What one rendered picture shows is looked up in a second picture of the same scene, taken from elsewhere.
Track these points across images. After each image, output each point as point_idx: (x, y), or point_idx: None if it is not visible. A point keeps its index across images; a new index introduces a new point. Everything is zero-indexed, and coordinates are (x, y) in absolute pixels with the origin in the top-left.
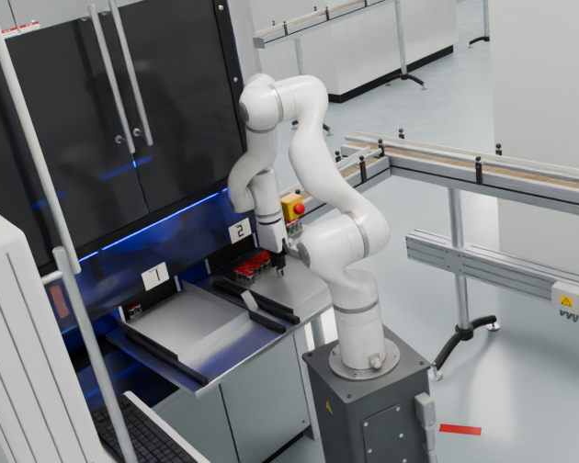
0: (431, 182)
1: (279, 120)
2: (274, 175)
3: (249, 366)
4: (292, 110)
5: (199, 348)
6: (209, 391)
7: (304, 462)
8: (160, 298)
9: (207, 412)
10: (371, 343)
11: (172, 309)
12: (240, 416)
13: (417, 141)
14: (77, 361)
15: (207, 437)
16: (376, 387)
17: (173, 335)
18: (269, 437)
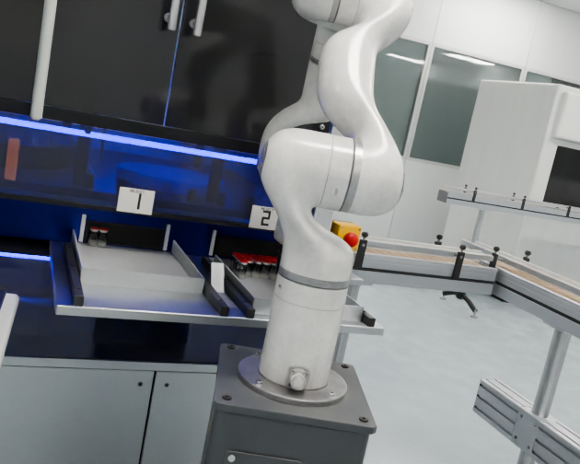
0: (536, 314)
1: (333, 13)
2: None
3: (202, 393)
4: (353, 5)
5: (116, 281)
6: (134, 389)
7: None
8: (138, 244)
9: (120, 415)
10: (304, 345)
11: (138, 255)
12: (160, 450)
13: (540, 267)
14: None
15: (105, 447)
16: (273, 409)
17: (108, 267)
18: None
